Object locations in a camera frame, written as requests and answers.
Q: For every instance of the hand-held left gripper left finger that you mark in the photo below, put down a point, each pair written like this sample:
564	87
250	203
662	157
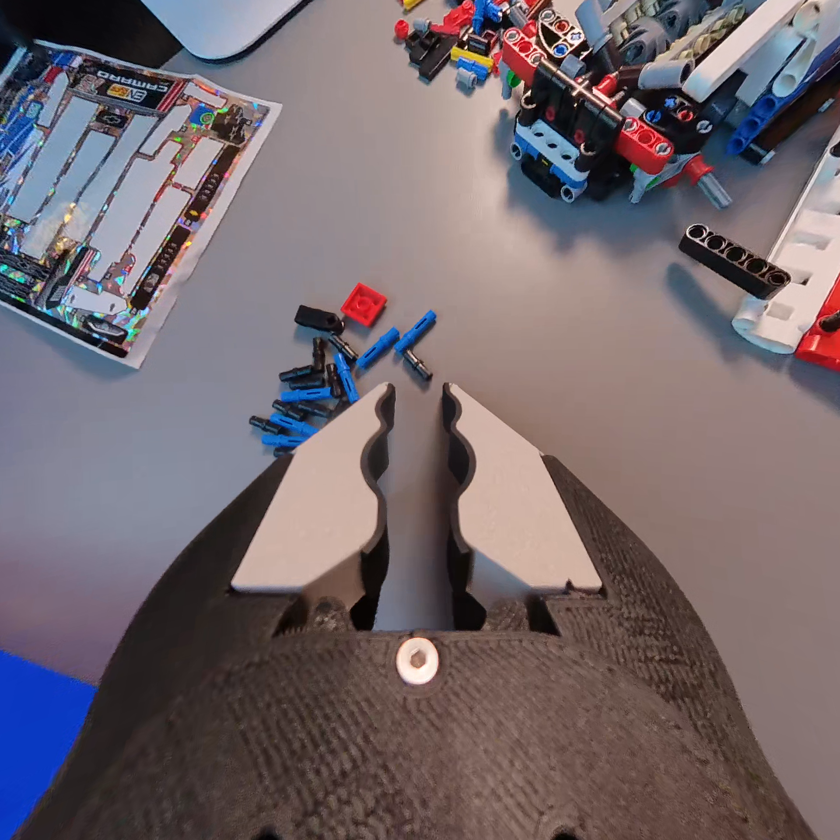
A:
321	499

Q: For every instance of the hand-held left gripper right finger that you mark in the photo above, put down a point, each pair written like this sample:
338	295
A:
518	512

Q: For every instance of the pile of blue black pins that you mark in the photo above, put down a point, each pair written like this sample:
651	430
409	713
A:
308	394

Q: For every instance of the black lego connector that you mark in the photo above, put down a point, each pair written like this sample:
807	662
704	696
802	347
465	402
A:
315	317

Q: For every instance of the red square lego plate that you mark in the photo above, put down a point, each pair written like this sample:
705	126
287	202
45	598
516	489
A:
364	303

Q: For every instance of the black lego beam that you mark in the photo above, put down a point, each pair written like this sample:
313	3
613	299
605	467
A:
732	259

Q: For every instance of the red and white lego panel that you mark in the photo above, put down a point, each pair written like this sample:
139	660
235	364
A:
807	262

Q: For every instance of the blue white red lego car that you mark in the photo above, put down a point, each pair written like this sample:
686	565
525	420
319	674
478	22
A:
656	85

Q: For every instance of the pile of mixed lego pieces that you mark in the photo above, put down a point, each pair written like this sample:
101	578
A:
453	46

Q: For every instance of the instruction booklet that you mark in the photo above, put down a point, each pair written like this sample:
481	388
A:
111	197

